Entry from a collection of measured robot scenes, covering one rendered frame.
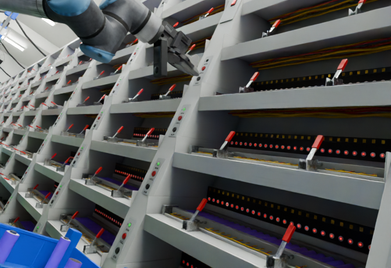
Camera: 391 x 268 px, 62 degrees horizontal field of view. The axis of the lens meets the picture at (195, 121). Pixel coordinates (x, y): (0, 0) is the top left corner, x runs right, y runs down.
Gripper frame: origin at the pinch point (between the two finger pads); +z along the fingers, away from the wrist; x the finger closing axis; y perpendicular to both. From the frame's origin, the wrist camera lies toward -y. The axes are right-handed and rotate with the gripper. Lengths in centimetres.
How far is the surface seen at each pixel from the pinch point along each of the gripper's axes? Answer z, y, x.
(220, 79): 7.1, 2.3, -4.7
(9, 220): 6, -84, 135
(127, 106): 2.8, -9.2, 46.4
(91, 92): 11, 10, 135
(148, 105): 2.8, -9.3, 27.7
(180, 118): 1.7, -16.0, -0.7
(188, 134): 4.3, -20.2, -4.7
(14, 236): -38, -56, -41
